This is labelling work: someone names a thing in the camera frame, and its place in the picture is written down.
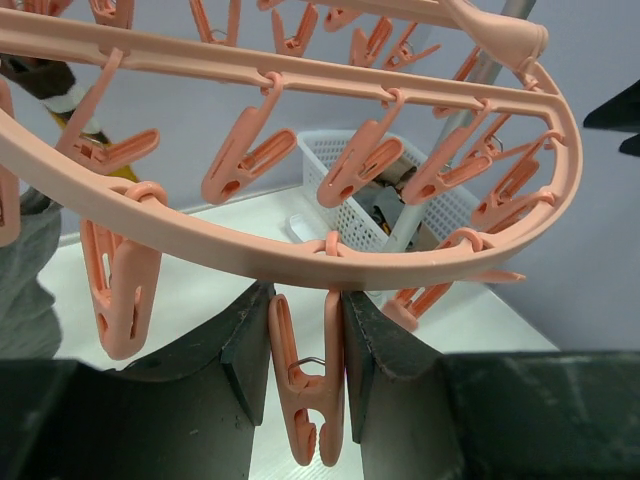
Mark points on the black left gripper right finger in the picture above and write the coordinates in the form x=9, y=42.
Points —
x=417, y=413

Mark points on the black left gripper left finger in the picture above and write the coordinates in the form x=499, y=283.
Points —
x=185, y=411

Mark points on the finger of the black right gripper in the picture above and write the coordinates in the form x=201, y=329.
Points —
x=620, y=113
x=631, y=146

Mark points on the grey sock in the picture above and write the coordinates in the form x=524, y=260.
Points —
x=386, y=205
x=29, y=325

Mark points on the mustard brown striped sock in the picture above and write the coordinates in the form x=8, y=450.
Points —
x=54, y=85

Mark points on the white drying rack stand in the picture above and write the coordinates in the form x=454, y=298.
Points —
x=455, y=132

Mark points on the white plastic basket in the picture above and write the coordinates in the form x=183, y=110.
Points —
x=358, y=230

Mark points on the beige sock in basket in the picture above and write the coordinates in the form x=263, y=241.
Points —
x=397, y=174

